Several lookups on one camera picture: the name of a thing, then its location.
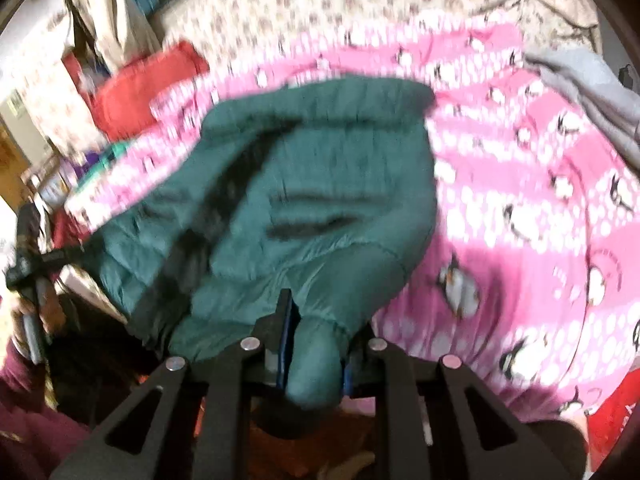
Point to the pile of colourful clothes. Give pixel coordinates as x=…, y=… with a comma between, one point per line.
x=107, y=155

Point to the grey cloth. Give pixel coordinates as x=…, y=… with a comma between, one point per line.
x=595, y=95

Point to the dark cloth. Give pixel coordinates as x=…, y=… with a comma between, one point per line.
x=100, y=375

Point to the red ruffled pillow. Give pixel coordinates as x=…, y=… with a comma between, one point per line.
x=145, y=95

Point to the person's left hand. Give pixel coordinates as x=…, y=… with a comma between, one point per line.
x=52, y=315

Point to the floral wall cloth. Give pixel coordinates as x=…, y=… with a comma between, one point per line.
x=45, y=95

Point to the green puffer jacket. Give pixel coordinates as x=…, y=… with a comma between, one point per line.
x=325, y=185

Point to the pink penguin blanket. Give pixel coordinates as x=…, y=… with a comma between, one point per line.
x=525, y=185

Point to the beige curtain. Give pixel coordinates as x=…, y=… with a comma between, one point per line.
x=110, y=10
x=565, y=5

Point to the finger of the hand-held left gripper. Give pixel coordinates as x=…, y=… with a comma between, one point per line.
x=65, y=257

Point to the floral bed sheet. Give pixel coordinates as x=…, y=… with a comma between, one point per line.
x=325, y=0

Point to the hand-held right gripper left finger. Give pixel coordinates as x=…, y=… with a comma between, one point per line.
x=285, y=345

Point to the red cloth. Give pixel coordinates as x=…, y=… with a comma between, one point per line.
x=617, y=420

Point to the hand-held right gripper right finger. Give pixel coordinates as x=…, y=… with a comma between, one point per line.
x=348, y=375

